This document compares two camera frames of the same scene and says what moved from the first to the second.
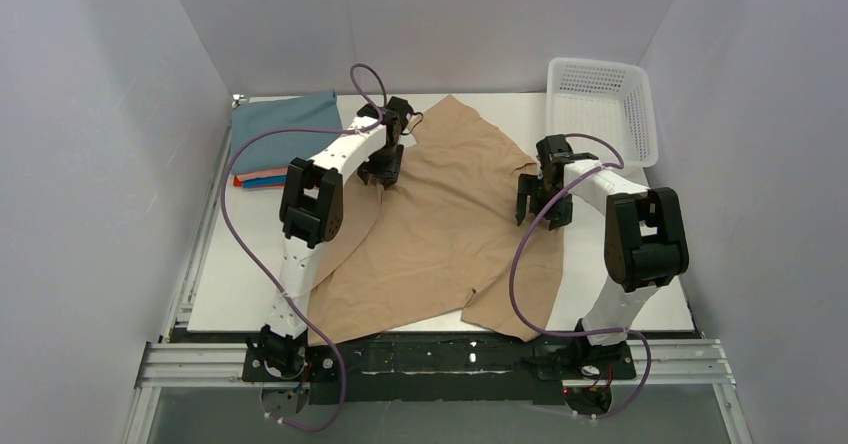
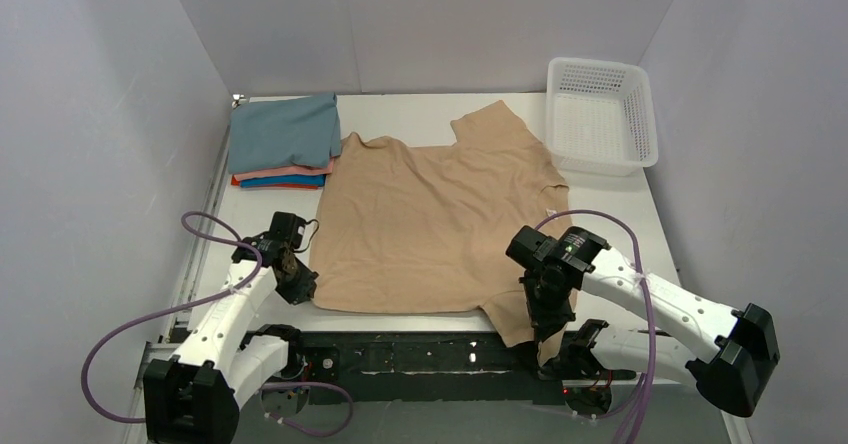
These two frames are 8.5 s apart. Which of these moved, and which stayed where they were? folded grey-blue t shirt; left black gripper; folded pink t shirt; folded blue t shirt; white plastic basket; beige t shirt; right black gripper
Moved: left black gripper; right black gripper; beige t shirt
Stayed: folded grey-blue t shirt; folded pink t shirt; folded blue t shirt; white plastic basket
